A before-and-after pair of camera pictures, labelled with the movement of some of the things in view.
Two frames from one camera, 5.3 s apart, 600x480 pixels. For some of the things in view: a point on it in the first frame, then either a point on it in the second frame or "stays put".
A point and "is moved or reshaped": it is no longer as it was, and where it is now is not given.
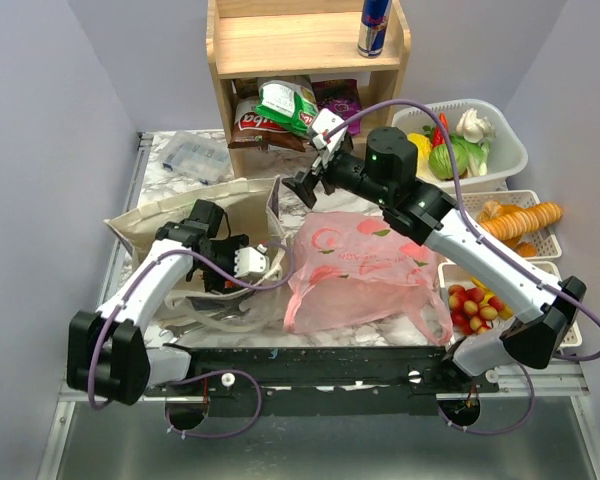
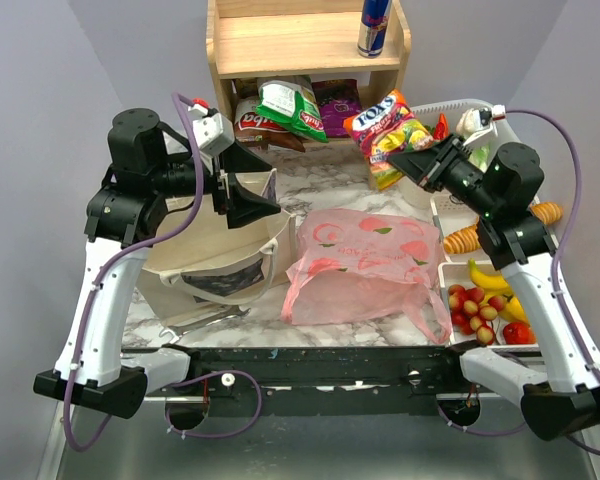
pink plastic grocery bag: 354,268 stays put
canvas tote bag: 250,214 is moved or reshaped
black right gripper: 303,184 -> 427,167
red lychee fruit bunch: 471,309 stays put
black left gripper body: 223,254 -> 219,186
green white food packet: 287,102 stays put
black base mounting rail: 325,380 stays put
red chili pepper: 437,137 stays put
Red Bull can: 374,26 stays put
